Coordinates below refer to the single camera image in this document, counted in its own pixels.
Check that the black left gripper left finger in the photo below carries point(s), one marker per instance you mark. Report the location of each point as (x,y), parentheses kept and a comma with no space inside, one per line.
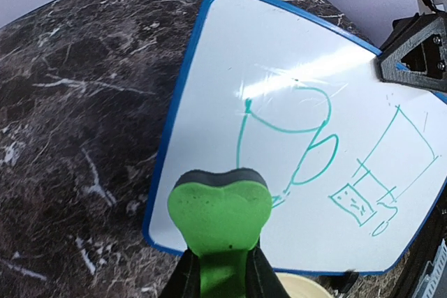
(184,282)

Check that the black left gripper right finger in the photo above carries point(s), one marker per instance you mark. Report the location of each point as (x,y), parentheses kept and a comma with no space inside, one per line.
(260,278)

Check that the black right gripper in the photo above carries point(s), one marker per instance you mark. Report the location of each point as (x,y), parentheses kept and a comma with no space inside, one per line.
(414,54)

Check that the green whiteboard eraser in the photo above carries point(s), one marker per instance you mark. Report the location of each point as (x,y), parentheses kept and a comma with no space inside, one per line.
(220,217)

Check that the blue framed whiteboard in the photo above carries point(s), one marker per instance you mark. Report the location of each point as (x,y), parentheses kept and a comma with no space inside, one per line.
(354,165)

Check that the yellow plate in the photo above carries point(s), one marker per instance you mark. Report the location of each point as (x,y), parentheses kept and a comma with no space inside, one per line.
(301,287)

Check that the white slotted cable duct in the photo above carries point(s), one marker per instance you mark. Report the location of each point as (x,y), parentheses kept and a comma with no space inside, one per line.
(433,281)

